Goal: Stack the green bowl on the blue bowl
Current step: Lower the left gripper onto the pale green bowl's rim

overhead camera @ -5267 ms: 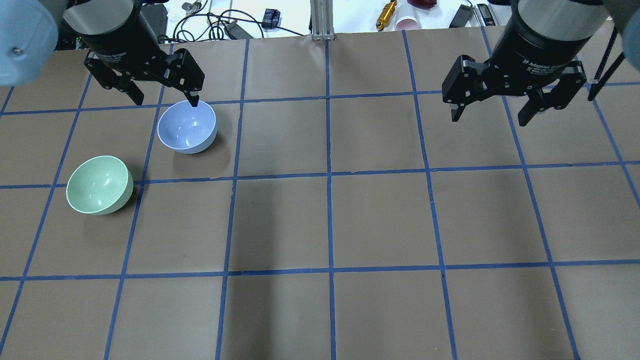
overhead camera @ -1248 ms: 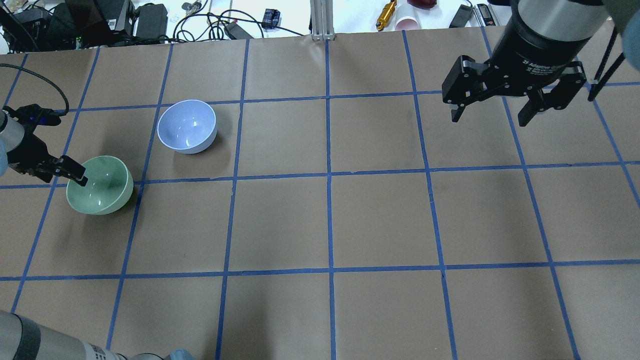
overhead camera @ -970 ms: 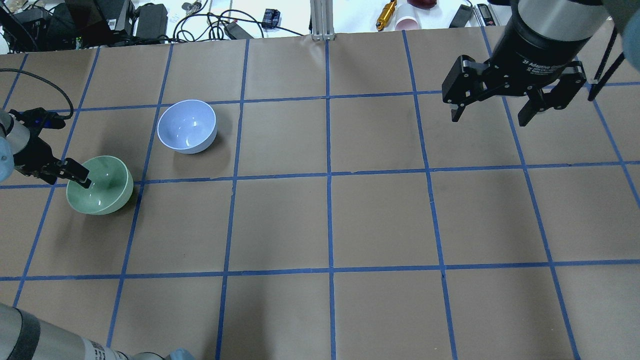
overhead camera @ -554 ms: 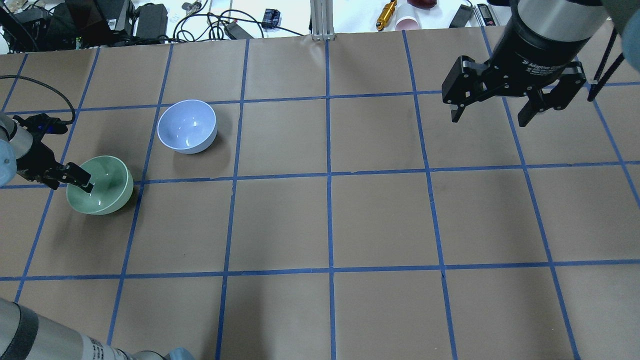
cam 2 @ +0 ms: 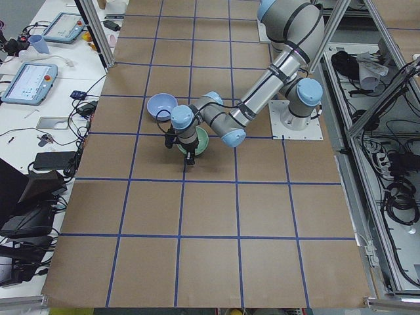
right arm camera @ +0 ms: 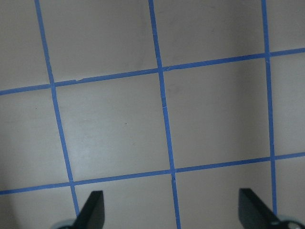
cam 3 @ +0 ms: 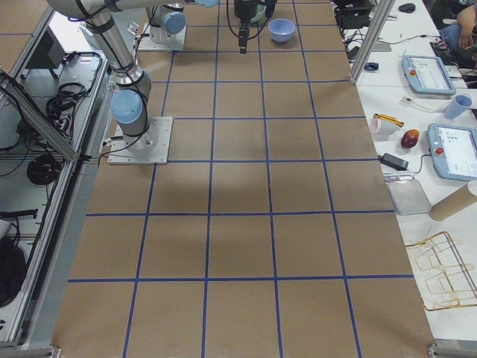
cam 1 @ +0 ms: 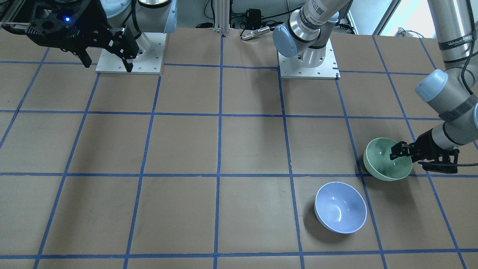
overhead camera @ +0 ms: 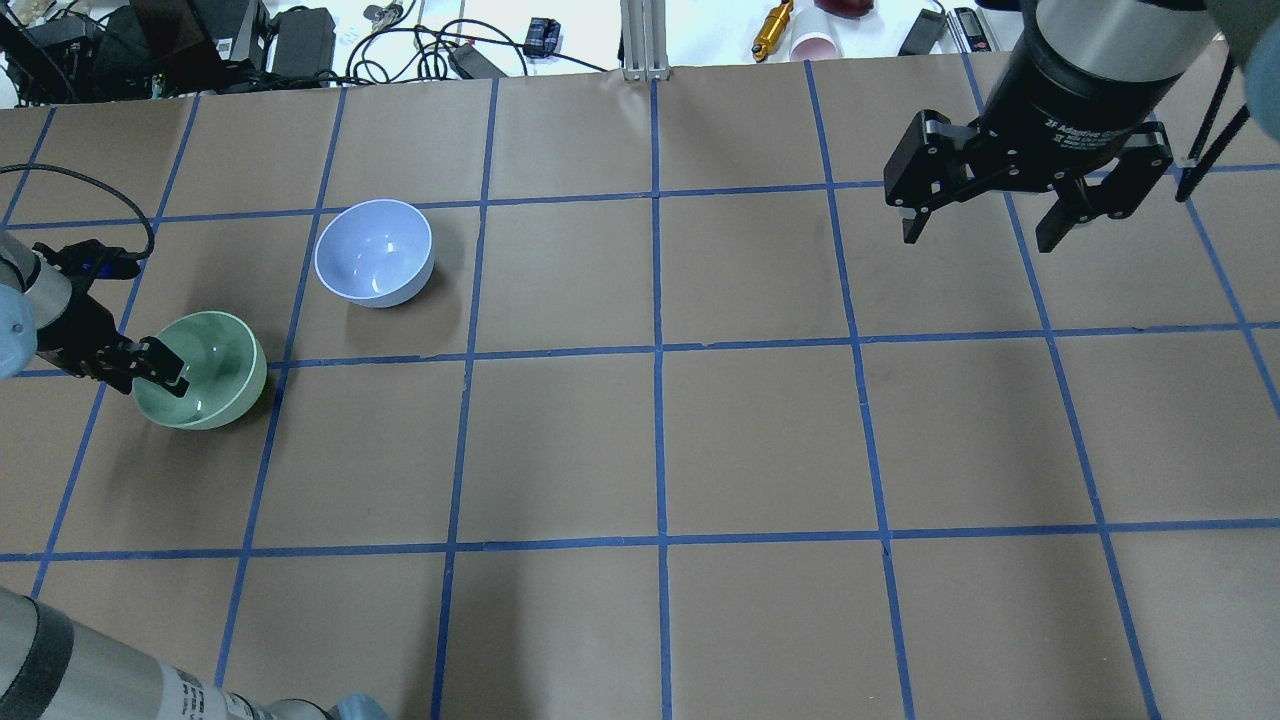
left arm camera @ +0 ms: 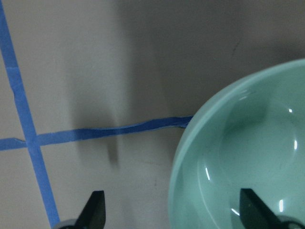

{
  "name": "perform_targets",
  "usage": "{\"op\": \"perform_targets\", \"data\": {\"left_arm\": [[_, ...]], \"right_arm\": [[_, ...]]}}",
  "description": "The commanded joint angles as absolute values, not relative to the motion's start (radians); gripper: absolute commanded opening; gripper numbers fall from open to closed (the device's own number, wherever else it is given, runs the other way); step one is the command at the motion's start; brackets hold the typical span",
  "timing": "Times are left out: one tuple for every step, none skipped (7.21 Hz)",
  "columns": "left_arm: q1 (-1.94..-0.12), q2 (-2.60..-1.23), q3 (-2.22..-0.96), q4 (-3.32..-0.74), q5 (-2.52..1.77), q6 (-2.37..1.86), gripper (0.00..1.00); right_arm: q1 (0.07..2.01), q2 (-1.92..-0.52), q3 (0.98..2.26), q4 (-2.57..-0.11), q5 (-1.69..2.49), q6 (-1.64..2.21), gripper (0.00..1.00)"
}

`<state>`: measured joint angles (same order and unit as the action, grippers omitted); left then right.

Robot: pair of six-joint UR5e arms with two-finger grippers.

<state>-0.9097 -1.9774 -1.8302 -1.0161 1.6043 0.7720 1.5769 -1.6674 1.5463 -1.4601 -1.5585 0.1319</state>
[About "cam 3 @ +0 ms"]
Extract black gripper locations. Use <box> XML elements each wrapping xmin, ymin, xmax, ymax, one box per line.
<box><xmin>233</xmin><ymin>0</ymin><xmax>277</xmax><ymax>19</ymax></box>

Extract green bowl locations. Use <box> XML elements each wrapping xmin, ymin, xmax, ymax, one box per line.
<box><xmin>250</xmin><ymin>4</ymin><xmax>265</xmax><ymax>23</ymax></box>

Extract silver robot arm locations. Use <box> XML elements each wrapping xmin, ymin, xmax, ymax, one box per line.
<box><xmin>146</xmin><ymin>1</ymin><xmax>277</xmax><ymax>48</ymax></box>
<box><xmin>48</xmin><ymin>1</ymin><xmax>186</xmax><ymax>151</ymax></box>

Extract blue bowl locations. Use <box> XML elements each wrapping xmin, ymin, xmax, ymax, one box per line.
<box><xmin>268</xmin><ymin>19</ymin><xmax>296</xmax><ymax>43</ymax></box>

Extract small blue black gadget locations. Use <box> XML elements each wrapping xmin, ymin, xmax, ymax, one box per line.
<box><xmin>364</xmin><ymin>62</ymin><xmax>379</xmax><ymax>72</ymax></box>

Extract black computer mouse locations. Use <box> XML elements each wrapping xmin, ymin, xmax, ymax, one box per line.
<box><xmin>398</xmin><ymin>3</ymin><xmax>416</xmax><ymax>13</ymax></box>

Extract pink cup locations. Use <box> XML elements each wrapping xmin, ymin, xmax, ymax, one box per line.
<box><xmin>369</xmin><ymin>118</ymin><xmax>399</xmax><ymax>136</ymax></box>

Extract gold cylinder tool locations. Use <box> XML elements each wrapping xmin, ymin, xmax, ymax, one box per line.
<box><xmin>373</xmin><ymin>113</ymin><xmax>404</xmax><ymax>128</ymax></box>

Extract upper teach pendant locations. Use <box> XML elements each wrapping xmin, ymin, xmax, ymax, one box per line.
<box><xmin>401</xmin><ymin>55</ymin><xmax>456</xmax><ymax>95</ymax></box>

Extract teach pendant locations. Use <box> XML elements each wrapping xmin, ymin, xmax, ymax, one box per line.
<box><xmin>427</xmin><ymin>123</ymin><xmax>476</xmax><ymax>181</ymax></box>
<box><xmin>401</xmin><ymin>55</ymin><xmax>456</xmax><ymax>95</ymax></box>

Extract black box device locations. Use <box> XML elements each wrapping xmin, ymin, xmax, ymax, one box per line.
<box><xmin>25</xmin><ymin>27</ymin><xmax>66</xmax><ymax>78</ymax></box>

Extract black power adapter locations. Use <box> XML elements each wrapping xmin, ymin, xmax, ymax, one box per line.
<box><xmin>378</xmin><ymin>153</ymin><xmax>408</xmax><ymax>171</ymax></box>

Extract red mango fruit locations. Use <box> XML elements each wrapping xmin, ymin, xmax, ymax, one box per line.
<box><xmin>400</xmin><ymin>129</ymin><xmax>420</xmax><ymax>149</ymax></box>

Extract light blue cup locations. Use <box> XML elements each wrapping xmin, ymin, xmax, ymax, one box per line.
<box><xmin>443</xmin><ymin>94</ymin><xmax>473</xmax><ymax>119</ymax></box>

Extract metal tin box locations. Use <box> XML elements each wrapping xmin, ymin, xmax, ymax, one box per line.
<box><xmin>383</xmin><ymin>171</ymin><xmax>431</xmax><ymax>216</ymax></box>

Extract lower teach pendant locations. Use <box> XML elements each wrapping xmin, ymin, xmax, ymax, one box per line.
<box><xmin>427</xmin><ymin>123</ymin><xmax>476</xmax><ymax>181</ymax></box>

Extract cardboard tube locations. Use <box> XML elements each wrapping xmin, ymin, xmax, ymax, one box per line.
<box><xmin>429</xmin><ymin>180</ymin><xmax>476</xmax><ymax>221</ymax></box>

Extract black bag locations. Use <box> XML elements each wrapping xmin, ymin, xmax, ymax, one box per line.
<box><xmin>1</xmin><ymin>237</ymin><xmax>27</xmax><ymax>307</ymax></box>

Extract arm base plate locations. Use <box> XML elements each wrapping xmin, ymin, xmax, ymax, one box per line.
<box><xmin>107</xmin><ymin>116</ymin><xmax>173</xmax><ymax>165</ymax></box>
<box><xmin>139</xmin><ymin>25</ymin><xmax>187</xmax><ymax>51</ymax></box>

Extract aluminium frame post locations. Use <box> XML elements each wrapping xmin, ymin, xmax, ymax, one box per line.
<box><xmin>349</xmin><ymin>0</ymin><xmax>395</xmax><ymax>85</ymax></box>

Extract coiled black cables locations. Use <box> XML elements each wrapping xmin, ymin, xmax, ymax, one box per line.
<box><xmin>45</xmin><ymin>82</ymin><xmax>94</xmax><ymax>130</ymax></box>

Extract gold wire rack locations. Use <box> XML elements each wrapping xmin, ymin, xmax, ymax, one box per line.
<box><xmin>405</xmin><ymin>231</ymin><xmax>476</xmax><ymax>312</ymax></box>

